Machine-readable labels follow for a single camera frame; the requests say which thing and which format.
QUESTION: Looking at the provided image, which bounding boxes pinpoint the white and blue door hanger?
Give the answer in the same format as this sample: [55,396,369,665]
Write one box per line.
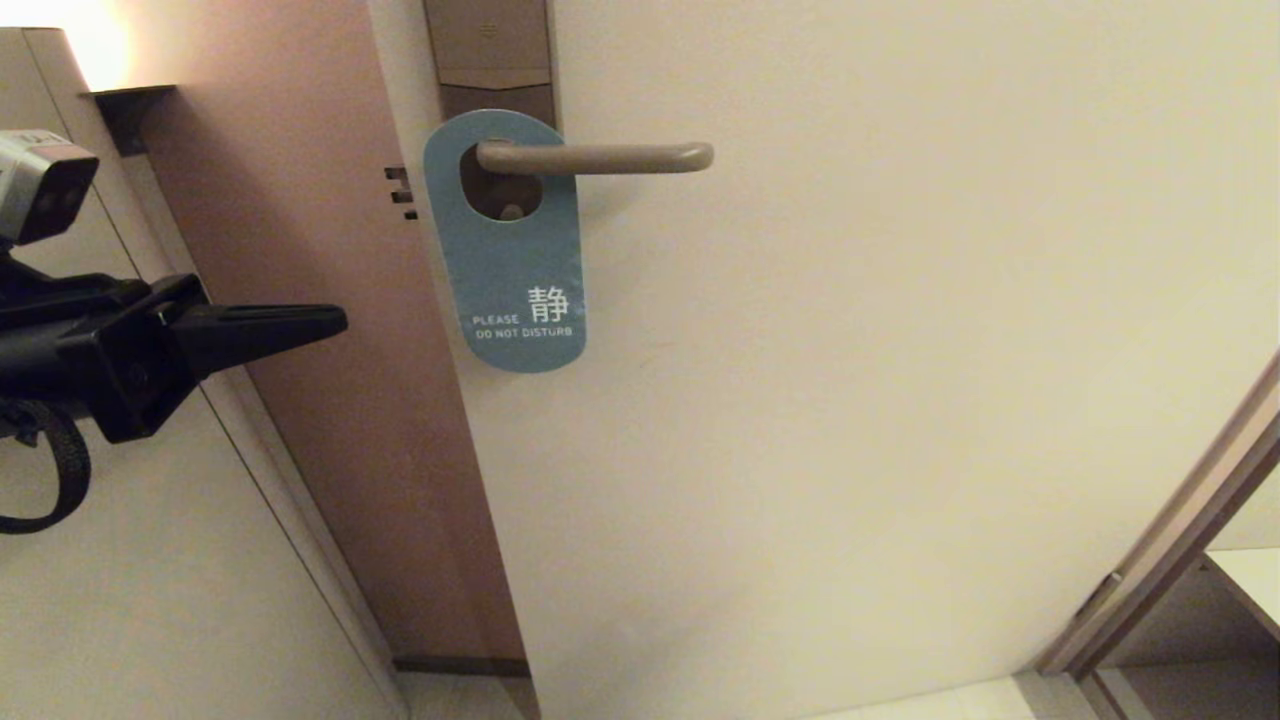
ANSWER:
[422,108,588,374]

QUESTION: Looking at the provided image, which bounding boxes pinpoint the brown door jamb panel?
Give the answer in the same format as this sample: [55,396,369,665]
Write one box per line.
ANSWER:
[95,0,531,666]

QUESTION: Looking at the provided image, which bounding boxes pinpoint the white door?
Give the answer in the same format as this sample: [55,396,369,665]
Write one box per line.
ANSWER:
[366,0,1280,720]

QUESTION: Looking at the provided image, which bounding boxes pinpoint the brown metal lock plate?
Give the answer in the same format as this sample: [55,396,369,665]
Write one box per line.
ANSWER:
[422,0,558,221]

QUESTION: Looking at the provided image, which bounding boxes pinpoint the thin braided left camera cable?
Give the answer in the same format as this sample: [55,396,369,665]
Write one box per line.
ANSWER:
[0,398,93,535]

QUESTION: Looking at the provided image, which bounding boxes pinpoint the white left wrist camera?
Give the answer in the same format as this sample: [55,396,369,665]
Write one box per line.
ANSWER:
[0,128,101,247]

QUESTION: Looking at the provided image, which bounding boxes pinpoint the beige door handle lever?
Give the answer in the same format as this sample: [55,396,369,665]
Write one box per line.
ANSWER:
[475,140,716,176]

